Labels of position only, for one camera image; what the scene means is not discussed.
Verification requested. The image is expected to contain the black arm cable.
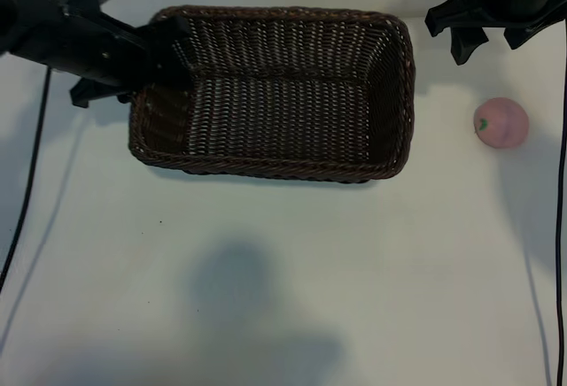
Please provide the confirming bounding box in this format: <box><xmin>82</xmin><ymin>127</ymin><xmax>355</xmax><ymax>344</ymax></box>
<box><xmin>548</xmin><ymin>20</ymin><xmax>567</xmax><ymax>386</ymax></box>
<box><xmin>0</xmin><ymin>66</ymin><xmax>52</xmax><ymax>295</ymax></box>

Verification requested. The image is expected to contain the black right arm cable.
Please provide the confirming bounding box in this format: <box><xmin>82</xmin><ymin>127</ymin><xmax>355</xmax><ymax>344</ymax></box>
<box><xmin>548</xmin><ymin>20</ymin><xmax>567</xmax><ymax>386</ymax></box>

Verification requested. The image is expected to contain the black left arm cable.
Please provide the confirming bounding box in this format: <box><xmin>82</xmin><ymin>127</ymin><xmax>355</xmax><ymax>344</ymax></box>
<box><xmin>0</xmin><ymin>66</ymin><xmax>52</xmax><ymax>295</ymax></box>

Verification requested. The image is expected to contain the pink peach with green stem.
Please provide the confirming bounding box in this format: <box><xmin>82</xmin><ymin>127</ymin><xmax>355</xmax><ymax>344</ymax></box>
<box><xmin>472</xmin><ymin>96</ymin><xmax>531</xmax><ymax>150</ymax></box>

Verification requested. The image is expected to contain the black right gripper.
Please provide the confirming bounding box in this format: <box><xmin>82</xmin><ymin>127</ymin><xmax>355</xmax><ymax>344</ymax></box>
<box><xmin>424</xmin><ymin>0</ymin><xmax>567</xmax><ymax>66</ymax></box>

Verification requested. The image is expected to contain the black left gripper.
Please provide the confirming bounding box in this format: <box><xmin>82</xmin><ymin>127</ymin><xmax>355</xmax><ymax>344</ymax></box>
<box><xmin>8</xmin><ymin>0</ymin><xmax>197</xmax><ymax>109</ymax></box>

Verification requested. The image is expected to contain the dark brown wicker basket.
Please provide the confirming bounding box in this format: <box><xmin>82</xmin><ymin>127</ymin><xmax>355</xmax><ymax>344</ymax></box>
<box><xmin>128</xmin><ymin>4</ymin><xmax>416</xmax><ymax>184</ymax></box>

